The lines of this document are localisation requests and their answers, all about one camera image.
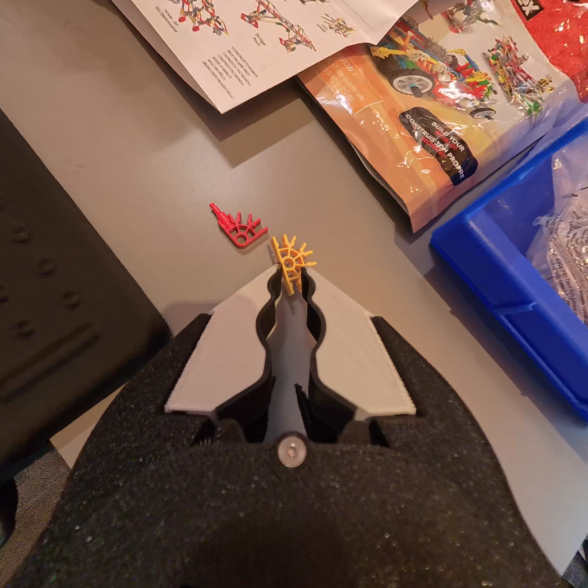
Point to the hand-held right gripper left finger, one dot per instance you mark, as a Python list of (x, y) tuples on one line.
[(216, 358)]

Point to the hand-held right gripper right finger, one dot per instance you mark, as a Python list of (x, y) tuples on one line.
[(363, 363)]

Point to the yellow connector piece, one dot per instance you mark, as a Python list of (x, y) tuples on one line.
[(288, 271)]

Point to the red connector piece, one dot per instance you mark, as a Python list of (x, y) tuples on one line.
[(241, 236)]

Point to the blue plastic bin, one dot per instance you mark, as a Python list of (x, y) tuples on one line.
[(496, 271)]

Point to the black perforated chair armrest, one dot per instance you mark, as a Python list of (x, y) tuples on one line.
[(69, 298)]

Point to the clear plastic bag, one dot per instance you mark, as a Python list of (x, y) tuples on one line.
[(565, 239)]

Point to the white building instruction booklet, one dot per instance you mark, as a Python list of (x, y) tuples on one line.
[(220, 59)]

